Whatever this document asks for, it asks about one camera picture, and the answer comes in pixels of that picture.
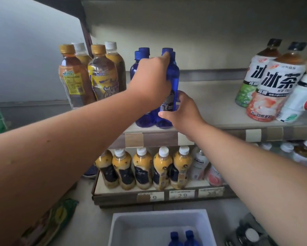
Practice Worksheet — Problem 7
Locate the person's right hand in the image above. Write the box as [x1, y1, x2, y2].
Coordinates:
[158, 91, 207, 142]

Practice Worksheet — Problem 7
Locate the person's left hand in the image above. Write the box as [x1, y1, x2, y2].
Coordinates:
[127, 52, 172, 109]

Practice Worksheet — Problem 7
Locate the person's left forearm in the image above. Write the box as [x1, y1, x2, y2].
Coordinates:
[0, 86, 149, 246]

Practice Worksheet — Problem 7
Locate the person's right forearm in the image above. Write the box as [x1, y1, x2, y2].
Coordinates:
[192, 121, 307, 246]

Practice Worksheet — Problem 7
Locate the white shelf label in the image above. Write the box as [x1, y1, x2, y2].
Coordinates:
[245, 129, 262, 143]
[178, 132, 195, 146]

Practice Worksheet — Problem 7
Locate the tan shelf label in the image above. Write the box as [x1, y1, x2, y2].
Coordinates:
[124, 133, 144, 148]
[293, 126, 307, 140]
[266, 127, 284, 141]

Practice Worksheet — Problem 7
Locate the store shelf unit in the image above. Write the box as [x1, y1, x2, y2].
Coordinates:
[26, 0, 307, 151]

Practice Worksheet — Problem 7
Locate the white-capped brown tea bottle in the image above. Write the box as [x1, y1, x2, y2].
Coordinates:
[104, 41, 127, 93]
[72, 42, 92, 67]

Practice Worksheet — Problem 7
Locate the yellow milk tea bottle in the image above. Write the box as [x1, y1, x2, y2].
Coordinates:
[132, 147, 153, 190]
[95, 150, 119, 189]
[170, 145, 193, 190]
[112, 148, 136, 190]
[153, 146, 173, 190]

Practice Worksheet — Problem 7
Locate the white-label clear bottle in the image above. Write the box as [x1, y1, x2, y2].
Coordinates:
[190, 147, 210, 180]

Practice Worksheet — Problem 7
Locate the yellow-capped brown tea bottle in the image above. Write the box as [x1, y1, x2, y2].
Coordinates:
[58, 44, 96, 109]
[87, 44, 119, 101]

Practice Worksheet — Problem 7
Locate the pink-label drink bottle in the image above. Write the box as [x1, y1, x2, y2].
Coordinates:
[206, 165, 224, 187]

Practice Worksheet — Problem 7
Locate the white price tag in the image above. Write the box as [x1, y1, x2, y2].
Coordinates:
[137, 192, 165, 203]
[198, 187, 225, 198]
[168, 190, 195, 201]

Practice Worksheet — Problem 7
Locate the green-label iced tea bottle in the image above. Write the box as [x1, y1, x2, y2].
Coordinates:
[235, 38, 283, 108]

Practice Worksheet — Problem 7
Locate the wooden display tray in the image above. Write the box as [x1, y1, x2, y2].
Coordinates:
[91, 148, 236, 208]

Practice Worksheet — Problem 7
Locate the dark blue shoe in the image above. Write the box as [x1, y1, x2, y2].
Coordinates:
[83, 165, 98, 179]

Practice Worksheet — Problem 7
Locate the red-label iced tea bottle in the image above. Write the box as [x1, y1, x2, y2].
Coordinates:
[246, 41, 307, 123]

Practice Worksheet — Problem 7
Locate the white plastic bin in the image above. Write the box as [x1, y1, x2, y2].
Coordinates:
[107, 209, 217, 246]

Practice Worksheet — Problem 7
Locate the white drink bottle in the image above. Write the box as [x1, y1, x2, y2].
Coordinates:
[276, 73, 307, 123]

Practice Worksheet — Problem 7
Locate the dark bottle with white cap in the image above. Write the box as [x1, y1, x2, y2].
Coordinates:
[225, 220, 277, 246]

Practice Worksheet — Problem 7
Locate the green and yellow package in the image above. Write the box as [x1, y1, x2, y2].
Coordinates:
[20, 197, 80, 246]

